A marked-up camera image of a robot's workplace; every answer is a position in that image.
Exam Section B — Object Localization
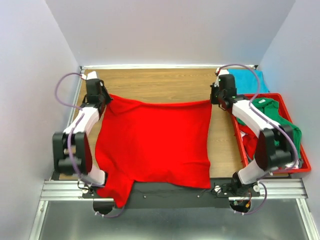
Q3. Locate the red t-shirt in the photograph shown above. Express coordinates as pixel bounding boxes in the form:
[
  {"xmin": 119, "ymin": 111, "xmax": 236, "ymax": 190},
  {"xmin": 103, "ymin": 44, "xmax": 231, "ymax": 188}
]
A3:
[
  {"xmin": 95, "ymin": 95, "xmax": 212, "ymax": 207},
  {"xmin": 239, "ymin": 124, "xmax": 258, "ymax": 163}
]

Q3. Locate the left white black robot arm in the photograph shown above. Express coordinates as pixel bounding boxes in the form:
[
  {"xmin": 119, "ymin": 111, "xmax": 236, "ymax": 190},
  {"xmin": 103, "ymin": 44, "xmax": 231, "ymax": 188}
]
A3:
[{"xmin": 52, "ymin": 72, "xmax": 113, "ymax": 198}]

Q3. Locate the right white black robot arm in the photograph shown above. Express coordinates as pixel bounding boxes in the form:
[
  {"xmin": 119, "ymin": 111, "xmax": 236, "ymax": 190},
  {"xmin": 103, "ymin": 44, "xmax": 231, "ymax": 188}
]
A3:
[{"xmin": 210, "ymin": 72, "xmax": 299, "ymax": 196}]

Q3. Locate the folded blue t-shirt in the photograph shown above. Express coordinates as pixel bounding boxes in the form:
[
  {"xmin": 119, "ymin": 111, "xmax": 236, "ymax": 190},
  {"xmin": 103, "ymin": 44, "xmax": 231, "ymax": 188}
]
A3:
[{"xmin": 228, "ymin": 68, "xmax": 269, "ymax": 95}]

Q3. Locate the green t-shirt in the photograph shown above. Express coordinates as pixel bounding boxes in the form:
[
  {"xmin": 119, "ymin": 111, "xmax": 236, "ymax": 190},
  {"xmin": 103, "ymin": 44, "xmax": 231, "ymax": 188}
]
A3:
[{"xmin": 237, "ymin": 97, "xmax": 302, "ymax": 159}]

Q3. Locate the red t-shirt in bin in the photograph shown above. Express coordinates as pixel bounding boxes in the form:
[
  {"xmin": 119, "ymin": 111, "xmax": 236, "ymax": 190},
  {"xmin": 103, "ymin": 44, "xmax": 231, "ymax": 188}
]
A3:
[{"xmin": 239, "ymin": 124, "xmax": 258, "ymax": 163}]

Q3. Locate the white t-shirt in bin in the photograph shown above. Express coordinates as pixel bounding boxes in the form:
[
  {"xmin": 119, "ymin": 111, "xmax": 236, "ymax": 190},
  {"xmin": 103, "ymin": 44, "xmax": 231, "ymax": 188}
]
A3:
[{"xmin": 283, "ymin": 158, "xmax": 303, "ymax": 171}]

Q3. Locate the red plastic bin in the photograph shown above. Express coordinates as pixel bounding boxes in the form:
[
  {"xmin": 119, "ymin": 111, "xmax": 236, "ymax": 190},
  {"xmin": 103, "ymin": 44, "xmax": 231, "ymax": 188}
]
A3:
[{"xmin": 231, "ymin": 93, "xmax": 312, "ymax": 174}]

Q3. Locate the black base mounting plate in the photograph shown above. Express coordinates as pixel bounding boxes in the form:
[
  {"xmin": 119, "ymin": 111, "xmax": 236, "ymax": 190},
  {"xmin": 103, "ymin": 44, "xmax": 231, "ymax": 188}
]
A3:
[{"xmin": 80, "ymin": 177, "xmax": 260, "ymax": 218}]

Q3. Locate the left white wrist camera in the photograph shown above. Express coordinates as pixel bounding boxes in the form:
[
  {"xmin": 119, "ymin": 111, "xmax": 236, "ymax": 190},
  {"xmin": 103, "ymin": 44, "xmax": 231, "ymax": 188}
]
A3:
[{"xmin": 86, "ymin": 71, "xmax": 99, "ymax": 81}]

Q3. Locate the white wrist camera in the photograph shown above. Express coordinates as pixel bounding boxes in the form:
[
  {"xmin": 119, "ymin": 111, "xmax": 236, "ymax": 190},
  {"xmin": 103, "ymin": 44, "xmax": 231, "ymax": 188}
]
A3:
[
  {"xmin": 86, "ymin": 71, "xmax": 99, "ymax": 81},
  {"xmin": 215, "ymin": 68, "xmax": 229, "ymax": 76}
]

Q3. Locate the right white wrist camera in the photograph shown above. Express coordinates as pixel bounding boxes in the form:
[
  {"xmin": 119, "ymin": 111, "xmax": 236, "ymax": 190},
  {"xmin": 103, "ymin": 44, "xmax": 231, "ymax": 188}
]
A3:
[{"xmin": 215, "ymin": 68, "xmax": 229, "ymax": 76}]

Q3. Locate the aluminium rail frame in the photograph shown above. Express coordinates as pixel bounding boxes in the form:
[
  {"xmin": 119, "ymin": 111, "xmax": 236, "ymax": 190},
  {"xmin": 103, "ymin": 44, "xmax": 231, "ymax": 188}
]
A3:
[{"xmin": 28, "ymin": 64, "xmax": 320, "ymax": 240}]

